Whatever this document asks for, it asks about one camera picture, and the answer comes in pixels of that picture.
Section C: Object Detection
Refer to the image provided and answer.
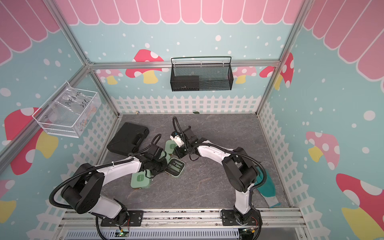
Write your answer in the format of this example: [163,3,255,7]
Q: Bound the green clipper case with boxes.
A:
[162,152,186,178]
[165,140,178,155]
[130,171,151,189]

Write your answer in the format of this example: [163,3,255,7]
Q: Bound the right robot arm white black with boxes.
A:
[170,128,268,226]

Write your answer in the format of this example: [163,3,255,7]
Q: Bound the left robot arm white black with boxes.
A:
[49,144,167,223]

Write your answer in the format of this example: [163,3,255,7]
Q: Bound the black plastic tool case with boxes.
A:
[107,123,150,156]

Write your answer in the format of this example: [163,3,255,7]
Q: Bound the black box in basket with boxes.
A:
[171,76,200,92]

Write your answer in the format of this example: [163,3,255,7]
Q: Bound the green work glove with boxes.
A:
[257,170,281,208]

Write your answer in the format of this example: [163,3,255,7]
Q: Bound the black wire mesh basket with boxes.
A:
[171,56,234,91]

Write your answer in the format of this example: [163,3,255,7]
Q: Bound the clear acrylic wall bin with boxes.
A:
[32,82,102,138]

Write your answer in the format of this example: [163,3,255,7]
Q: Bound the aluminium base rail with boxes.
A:
[59,208,306,229]

